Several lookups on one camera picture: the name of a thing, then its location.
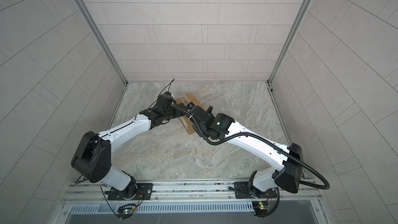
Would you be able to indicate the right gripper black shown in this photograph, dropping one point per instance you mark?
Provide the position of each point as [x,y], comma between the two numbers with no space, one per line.
[195,124]

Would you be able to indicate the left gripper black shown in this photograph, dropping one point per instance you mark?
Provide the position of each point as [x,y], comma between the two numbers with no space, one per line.
[177,113]

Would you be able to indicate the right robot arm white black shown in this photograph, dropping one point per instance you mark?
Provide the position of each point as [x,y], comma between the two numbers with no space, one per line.
[283,172]

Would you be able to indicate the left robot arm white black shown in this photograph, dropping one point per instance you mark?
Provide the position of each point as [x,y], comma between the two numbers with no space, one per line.
[93,156]

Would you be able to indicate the white ventilation grille strip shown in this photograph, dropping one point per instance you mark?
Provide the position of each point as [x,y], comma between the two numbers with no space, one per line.
[167,207]

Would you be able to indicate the left green circuit board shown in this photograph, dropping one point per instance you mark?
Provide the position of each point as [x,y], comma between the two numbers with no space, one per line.
[127,209]

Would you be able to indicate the green circuit board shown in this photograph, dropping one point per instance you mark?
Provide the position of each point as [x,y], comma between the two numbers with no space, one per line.
[261,209]
[127,209]

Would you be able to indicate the right green circuit board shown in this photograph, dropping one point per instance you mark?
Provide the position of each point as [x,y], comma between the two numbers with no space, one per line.
[261,209]

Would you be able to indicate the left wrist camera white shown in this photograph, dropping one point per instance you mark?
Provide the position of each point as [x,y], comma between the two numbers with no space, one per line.
[168,95]

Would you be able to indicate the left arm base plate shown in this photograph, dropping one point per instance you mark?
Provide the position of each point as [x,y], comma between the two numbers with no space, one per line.
[136,191]

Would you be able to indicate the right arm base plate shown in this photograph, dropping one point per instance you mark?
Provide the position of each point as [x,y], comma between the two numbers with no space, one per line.
[243,190]

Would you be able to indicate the aluminium mounting rail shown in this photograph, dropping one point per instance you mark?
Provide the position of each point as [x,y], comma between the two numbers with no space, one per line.
[206,190]

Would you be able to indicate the left aluminium corner post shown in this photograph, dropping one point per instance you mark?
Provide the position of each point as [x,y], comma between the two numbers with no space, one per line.
[99,37]

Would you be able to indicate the aluminium corner post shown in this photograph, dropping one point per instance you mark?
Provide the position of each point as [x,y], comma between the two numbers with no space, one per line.
[295,27]
[99,37]

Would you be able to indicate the right aluminium corner post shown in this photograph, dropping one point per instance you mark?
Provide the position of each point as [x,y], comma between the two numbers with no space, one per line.
[295,27]

